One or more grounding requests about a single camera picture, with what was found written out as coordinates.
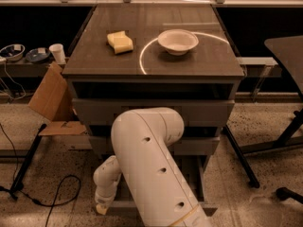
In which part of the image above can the blue bowl left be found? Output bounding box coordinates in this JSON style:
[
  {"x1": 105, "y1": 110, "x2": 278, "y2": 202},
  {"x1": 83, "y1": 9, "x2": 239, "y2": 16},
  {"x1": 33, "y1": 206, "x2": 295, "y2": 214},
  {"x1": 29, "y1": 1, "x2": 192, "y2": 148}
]
[{"x1": 0, "y1": 44, "x2": 25, "y2": 61}]

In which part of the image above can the grey drawer cabinet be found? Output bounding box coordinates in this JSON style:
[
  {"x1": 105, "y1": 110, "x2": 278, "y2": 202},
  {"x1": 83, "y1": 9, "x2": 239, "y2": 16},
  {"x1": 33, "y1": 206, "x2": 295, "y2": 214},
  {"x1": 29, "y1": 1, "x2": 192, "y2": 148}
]
[{"x1": 62, "y1": 3, "x2": 245, "y2": 172}]

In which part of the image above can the black stand leg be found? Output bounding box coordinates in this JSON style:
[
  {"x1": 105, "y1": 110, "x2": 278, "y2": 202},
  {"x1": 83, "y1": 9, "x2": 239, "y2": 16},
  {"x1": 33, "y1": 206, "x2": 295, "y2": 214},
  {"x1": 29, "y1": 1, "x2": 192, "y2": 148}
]
[
  {"x1": 9, "y1": 124, "x2": 46, "y2": 195},
  {"x1": 223, "y1": 126, "x2": 260, "y2": 188}
]

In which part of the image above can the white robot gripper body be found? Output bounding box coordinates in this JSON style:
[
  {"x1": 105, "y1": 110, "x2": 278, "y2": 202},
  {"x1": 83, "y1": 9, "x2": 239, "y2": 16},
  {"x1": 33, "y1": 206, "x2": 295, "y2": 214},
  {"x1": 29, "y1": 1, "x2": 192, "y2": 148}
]
[{"x1": 95, "y1": 192, "x2": 116, "y2": 215}]

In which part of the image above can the blue bowl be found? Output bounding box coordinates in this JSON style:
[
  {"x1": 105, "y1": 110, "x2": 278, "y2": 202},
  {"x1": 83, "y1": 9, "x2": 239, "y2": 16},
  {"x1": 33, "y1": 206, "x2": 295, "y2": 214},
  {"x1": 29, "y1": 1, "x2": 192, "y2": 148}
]
[
  {"x1": 26, "y1": 47, "x2": 50, "y2": 63},
  {"x1": 0, "y1": 44, "x2": 25, "y2": 61}
]

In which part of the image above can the dark side table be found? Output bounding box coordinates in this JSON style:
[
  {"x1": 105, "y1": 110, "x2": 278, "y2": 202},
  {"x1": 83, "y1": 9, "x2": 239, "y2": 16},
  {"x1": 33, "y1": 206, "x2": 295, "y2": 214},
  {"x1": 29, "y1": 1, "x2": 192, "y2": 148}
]
[{"x1": 241, "y1": 35, "x2": 303, "y2": 153}]

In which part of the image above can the white paper cup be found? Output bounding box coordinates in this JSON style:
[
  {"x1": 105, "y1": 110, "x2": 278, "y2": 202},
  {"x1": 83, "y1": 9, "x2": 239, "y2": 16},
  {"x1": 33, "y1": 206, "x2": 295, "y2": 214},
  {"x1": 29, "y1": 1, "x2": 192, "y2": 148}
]
[{"x1": 49, "y1": 44, "x2": 65, "y2": 64}]

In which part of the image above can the yellow sponge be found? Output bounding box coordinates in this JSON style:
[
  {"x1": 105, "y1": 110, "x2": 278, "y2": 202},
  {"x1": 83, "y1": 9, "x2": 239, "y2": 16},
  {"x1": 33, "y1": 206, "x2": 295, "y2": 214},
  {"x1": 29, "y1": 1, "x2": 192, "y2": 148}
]
[{"x1": 107, "y1": 31, "x2": 134, "y2": 54}]

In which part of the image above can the black chair caster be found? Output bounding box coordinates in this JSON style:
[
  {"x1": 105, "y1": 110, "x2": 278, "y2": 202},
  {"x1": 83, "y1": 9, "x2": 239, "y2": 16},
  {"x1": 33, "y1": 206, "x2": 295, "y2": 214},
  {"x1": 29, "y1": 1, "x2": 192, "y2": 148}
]
[{"x1": 276, "y1": 187, "x2": 303, "y2": 204}]

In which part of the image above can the grey drawer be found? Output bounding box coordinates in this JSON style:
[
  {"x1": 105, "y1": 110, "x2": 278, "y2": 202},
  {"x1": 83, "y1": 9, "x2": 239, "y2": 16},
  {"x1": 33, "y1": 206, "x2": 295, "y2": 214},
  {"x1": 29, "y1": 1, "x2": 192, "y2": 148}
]
[
  {"x1": 89, "y1": 136, "x2": 220, "y2": 156},
  {"x1": 94, "y1": 155, "x2": 219, "y2": 218},
  {"x1": 72, "y1": 98, "x2": 234, "y2": 127}
]

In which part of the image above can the blue bowl right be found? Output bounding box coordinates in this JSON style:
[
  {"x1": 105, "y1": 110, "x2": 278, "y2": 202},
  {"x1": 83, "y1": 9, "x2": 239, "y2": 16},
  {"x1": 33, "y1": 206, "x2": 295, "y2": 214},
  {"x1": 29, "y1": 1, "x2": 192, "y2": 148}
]
[{"x1": 26, "y1": 47, "x2": 50, "y2": 63}]

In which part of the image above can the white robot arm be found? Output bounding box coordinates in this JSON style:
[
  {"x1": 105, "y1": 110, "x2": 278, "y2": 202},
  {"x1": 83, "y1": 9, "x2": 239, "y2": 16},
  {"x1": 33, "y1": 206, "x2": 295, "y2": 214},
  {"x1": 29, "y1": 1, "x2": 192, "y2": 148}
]
[{"x1": 93, "y1": 108, "x2": 211, "y2": 227}]

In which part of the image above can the brown cardboard box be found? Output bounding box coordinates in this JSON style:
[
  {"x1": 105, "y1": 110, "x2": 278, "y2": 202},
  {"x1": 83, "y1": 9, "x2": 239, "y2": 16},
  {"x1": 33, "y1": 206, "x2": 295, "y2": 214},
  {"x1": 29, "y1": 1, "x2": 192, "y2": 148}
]
[{"x1": 28, "y1": 61, "x2": 86, "y2": 136}]

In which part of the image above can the white bowl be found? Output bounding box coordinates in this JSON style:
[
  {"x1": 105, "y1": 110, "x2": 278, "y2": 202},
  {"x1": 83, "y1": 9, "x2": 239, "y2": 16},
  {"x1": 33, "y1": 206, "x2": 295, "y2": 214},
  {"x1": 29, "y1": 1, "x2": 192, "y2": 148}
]
[{"x1": 157, "y1": 29, "x2": 199, "y2": 56}]

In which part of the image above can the white cable left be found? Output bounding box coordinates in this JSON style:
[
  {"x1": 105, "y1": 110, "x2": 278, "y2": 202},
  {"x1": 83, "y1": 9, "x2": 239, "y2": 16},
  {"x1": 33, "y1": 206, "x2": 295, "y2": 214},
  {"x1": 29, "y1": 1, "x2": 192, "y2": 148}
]
[{"x1": 0, "y1": 59, "x2": 27, "y2": 101}]

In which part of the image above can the black right stand leg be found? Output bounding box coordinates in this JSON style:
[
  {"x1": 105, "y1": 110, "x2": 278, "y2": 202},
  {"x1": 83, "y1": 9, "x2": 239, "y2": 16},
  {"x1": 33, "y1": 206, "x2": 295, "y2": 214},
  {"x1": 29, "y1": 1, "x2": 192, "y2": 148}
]
[{"x1": 223, "y1": 126, "x2": 260, "y2": 188}]

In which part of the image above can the black left stand leg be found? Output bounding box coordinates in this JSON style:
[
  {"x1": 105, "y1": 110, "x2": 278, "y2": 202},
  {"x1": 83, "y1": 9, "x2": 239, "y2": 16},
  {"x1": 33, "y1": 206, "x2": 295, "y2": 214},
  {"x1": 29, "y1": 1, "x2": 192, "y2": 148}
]
[{"x1": 9, "y1": 124, "x2": 46, "y2": 195}]

